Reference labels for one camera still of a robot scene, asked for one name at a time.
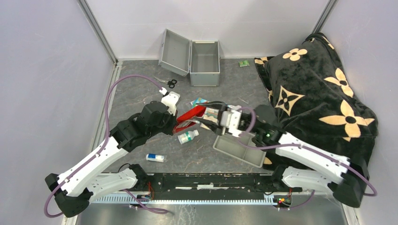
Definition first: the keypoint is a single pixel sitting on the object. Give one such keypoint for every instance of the black floral blanket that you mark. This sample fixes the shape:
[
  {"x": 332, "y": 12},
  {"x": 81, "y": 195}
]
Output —
[{"x": 311, "y": 98}]

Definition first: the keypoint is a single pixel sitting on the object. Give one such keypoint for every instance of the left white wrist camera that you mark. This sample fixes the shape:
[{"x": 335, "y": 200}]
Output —
[{"x": 171, "y": 100}]

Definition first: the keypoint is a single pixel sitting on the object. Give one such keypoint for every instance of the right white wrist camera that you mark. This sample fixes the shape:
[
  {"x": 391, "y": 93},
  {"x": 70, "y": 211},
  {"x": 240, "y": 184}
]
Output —
[{"x": 231, "y": 123}]

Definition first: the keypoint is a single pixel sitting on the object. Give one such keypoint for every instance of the grey metal case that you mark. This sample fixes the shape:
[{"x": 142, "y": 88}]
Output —
[{"x": 198, "y": 59}]

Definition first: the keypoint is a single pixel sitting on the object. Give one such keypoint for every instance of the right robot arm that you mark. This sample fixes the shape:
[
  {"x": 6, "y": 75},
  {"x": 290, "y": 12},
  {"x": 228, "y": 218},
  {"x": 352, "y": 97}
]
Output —
[{"x": 343, "y": 177}]

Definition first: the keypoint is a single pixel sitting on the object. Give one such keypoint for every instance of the small green packet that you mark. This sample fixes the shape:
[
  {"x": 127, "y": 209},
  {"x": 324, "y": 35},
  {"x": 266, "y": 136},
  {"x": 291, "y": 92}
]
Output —
[{"x": 244, "y": 63}]

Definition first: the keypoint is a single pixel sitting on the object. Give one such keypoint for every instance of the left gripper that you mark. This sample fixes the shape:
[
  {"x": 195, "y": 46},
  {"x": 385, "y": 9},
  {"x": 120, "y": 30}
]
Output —
[{"x": 172, "y": 119}]

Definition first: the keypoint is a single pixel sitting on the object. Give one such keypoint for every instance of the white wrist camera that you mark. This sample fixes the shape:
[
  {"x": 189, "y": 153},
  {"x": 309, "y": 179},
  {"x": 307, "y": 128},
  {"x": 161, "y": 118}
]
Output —
[
  {"x": 231, "y": 123},
  {"x": 171, "y": 100}
]

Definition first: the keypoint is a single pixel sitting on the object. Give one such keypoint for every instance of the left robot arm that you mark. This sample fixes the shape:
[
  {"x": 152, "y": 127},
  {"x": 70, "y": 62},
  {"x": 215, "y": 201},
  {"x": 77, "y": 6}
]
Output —
[{"x": 74, "y": 189}]

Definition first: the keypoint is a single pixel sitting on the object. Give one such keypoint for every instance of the blue cotton ball bag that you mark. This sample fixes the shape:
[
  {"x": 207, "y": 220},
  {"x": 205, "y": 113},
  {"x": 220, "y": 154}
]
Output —
[{"x": 197, "y": 101}]

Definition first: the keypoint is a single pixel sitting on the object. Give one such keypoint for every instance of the white green-label bottle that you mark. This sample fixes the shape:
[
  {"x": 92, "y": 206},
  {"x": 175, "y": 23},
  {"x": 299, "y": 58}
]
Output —
[{"x": 187, "y": 136}]

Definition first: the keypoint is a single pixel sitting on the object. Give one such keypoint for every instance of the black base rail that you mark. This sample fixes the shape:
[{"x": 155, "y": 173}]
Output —
[{"x": 211, "y": 186}]

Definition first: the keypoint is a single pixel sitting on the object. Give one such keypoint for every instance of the blue white small box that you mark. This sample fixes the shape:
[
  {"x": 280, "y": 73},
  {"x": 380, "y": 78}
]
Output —
[{"x": 155, "y": 158}]

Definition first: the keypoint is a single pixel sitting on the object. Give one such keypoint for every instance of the red first aid pouch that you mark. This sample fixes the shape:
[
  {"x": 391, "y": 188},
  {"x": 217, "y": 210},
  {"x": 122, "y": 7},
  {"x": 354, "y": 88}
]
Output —
[{"x": 197, "y": 111}]

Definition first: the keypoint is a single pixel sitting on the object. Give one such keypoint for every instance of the grey divider tray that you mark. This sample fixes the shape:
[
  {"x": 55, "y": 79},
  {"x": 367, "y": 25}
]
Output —
[{"x": 237, "y": 148}]

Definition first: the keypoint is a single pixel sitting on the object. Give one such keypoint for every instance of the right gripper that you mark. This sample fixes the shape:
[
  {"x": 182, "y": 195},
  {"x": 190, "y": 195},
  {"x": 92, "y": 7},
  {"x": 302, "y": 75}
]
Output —
[{"x": 222, "y": 106}]

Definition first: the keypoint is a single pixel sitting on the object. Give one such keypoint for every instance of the black handled scissors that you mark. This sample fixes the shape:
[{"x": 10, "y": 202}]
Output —
[{"x": 170, "y": 83}]

